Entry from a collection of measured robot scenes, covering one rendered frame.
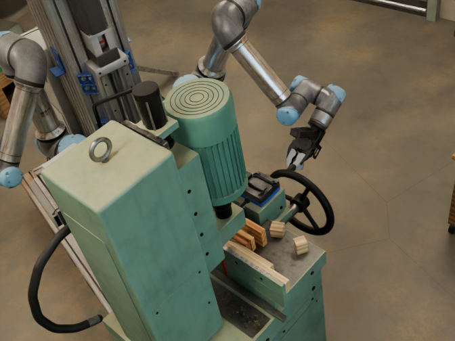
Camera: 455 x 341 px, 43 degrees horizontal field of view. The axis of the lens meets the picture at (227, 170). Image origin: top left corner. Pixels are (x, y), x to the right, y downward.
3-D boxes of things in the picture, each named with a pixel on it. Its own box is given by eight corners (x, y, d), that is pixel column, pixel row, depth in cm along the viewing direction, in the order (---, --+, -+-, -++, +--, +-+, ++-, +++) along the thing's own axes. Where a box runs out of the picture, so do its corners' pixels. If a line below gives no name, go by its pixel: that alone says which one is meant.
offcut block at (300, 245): (305, 243, 183) (303, 235, 180) (308, 252, 180) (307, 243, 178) (294, 247, 183) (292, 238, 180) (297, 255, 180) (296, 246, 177)
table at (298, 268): (344, 243, 188) (344, 231, 184) (286, 309, 174) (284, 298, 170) (210, 170, 222) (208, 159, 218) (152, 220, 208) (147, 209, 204)
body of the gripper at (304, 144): (315, 161, 215) (330, 133, 216) (306, 153, 208) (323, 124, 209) (298, 153, 220) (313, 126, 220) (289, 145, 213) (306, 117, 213)
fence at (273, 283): (286, 293, 171) (285, 283, 167) (283, 298, 170) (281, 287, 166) (152, 207, 205) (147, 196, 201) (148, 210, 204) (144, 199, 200)
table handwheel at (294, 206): (300, 231, 224) (352, 229, 200) (267, 265, 215) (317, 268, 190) (260, 170, 218) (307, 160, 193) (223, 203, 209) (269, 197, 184)
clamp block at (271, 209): (288, 207, 199) (286, 189, 193) (263, 232, 193) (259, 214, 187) (254, 189, 207) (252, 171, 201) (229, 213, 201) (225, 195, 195)
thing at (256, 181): (280, 189, 193) (279, 177, 189) (258, 210, 188) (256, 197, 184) (250, 173, 200) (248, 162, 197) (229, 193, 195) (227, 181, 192)
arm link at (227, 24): (210, 11, 191) (302, 122, 203) (227, -6, 197) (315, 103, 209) (191, 26, 200) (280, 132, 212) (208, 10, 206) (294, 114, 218)
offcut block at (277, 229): (270, 236, 187) (269, 229, 185) (273, 227, 190) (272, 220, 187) (282, 238, 186) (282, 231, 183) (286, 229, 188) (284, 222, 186)
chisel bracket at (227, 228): (247, 226, 180) (244, 208, 175) (217, 256, 174) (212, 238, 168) (230, 216, 185) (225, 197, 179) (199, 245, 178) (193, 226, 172)
